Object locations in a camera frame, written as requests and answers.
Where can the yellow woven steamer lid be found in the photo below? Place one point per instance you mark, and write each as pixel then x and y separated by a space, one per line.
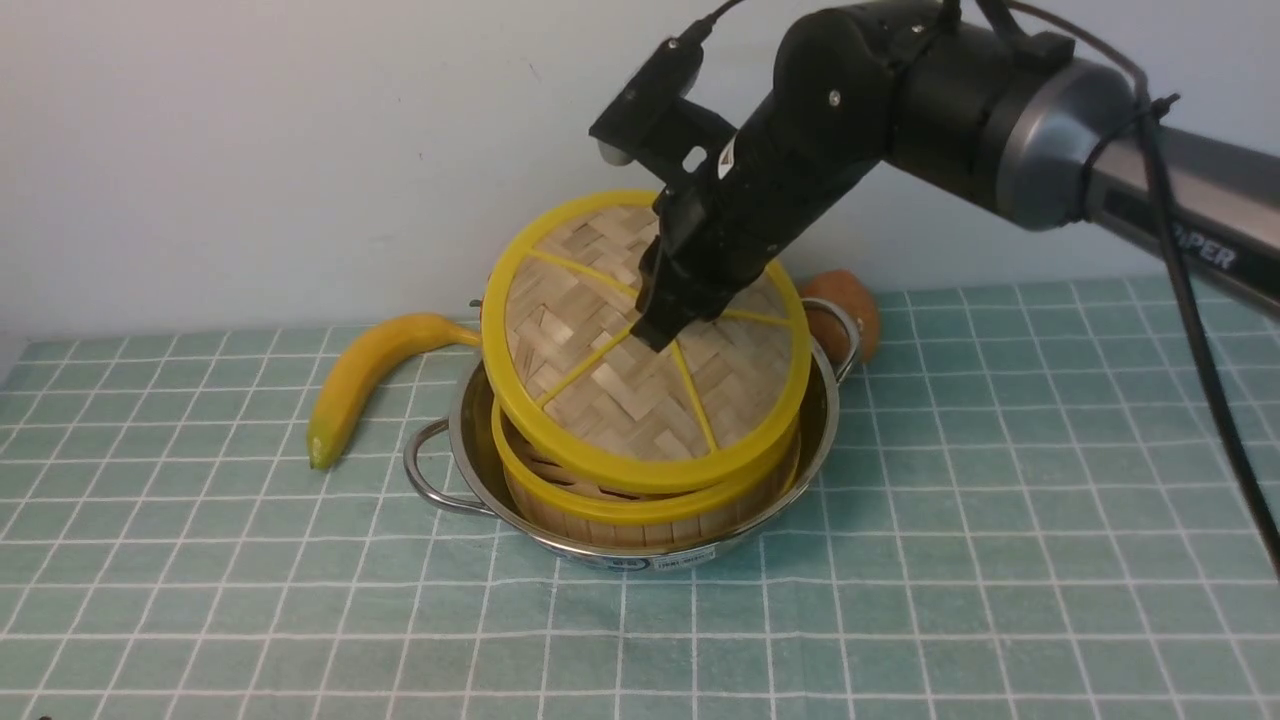
pixel 561 352

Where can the brown toy potato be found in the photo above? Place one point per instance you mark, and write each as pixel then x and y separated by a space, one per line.
pixel 843 289

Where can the yellow bamboo steamer basket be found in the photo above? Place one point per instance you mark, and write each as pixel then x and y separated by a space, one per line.
pixel 553 498

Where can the yellow toy banana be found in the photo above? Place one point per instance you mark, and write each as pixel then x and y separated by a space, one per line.
pixel 357 372

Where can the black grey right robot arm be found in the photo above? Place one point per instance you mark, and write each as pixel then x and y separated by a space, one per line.
pixel 1015 124

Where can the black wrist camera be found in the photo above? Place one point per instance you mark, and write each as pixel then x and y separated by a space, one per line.
pixel 651 122

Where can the green checkered tablecloth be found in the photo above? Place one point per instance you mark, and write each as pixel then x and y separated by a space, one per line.
pixel 1026 515

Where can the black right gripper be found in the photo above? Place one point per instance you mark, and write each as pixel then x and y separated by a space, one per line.
pixel 825 123

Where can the stainless steel pot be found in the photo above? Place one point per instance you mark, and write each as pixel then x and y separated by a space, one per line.
pixel 476 455

